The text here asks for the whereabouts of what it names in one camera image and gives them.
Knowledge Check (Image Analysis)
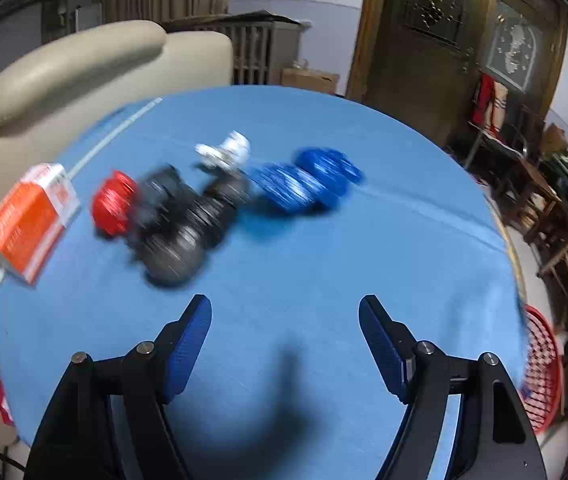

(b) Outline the beige leather sofa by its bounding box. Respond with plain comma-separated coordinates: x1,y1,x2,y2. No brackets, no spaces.
0,20,235,448

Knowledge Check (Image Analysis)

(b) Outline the thin white rod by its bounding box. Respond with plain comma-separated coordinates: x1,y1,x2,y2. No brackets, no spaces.
66,96,165,179

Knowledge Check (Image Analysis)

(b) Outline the large sheer black plastic bag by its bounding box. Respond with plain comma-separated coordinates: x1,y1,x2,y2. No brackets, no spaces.
138,195,239,288

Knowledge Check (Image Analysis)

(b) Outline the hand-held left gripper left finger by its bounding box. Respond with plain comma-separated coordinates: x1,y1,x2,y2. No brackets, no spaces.
24,294,213,480

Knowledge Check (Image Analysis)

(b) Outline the small crumpled black plastic bag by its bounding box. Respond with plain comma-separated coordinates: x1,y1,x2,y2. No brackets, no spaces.
203,167,253,207

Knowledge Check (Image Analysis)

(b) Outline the blue tablecloth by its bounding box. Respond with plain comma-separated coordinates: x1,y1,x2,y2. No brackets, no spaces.
0,85,530,480

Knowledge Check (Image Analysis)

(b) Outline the carved wooden door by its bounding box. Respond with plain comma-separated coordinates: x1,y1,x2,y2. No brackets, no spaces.
346,0,568,148

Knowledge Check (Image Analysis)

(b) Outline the dark wooden table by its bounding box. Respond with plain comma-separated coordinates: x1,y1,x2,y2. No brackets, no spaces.
469,120,565,246

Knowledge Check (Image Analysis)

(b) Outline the red hanging cloth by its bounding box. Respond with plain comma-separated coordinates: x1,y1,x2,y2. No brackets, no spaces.
474,74,510,136

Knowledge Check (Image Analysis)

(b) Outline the red plastic basket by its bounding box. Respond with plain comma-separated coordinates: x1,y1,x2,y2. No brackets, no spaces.
519,304,564,435

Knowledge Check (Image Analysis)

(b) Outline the grey radiator cabinet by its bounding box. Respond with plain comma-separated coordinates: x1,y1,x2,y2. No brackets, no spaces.
164,10,312,86

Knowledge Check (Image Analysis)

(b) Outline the orange tissue pack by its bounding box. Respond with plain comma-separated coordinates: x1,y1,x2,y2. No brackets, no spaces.
0,162,81,286

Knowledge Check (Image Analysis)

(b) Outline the cardboard box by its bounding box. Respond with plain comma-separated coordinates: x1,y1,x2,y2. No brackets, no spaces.
281,67,339,95

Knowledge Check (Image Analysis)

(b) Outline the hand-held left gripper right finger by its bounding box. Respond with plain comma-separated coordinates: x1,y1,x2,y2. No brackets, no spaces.
358,294,550,480

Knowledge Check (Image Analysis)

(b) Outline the crumpled white tissue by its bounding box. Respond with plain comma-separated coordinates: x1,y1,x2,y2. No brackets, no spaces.
195,131,252,170

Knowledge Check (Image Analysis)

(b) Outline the red plastic bag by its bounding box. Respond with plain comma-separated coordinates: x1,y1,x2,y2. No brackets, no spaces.
91,170,139,238

